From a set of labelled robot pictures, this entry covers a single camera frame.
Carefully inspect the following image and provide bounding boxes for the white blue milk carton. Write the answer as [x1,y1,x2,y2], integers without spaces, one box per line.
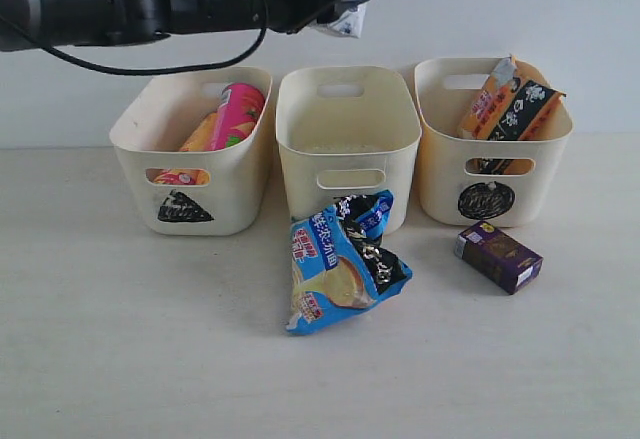
[311,4,366,38]

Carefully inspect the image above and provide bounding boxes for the pink chips can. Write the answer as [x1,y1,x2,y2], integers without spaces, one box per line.
[206,83,266,151]

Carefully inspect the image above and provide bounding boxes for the yellow chips can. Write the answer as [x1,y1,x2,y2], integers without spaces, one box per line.
[153,112,218,186]

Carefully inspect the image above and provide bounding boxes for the orange black noodle bag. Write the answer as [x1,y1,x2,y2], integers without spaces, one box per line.
[457,55,565,142]

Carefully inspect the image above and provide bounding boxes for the cream middle bin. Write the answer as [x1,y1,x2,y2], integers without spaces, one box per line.
[275,66,422,234]

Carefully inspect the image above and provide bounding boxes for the cream bin with triangle mark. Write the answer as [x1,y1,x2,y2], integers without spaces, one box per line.
[109,67,275,236]

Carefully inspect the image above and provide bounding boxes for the blue noodle bag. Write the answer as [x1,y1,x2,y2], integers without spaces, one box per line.
[285,190,413,335]

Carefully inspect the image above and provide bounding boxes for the cream bin with circle mark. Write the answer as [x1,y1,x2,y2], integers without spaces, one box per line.
[413,57,573,227]

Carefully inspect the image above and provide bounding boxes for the purple small box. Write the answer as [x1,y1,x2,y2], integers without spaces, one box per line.
[454,221,544,295]

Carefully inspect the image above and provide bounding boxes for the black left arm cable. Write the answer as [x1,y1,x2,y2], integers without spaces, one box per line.
[0,0,271,77]

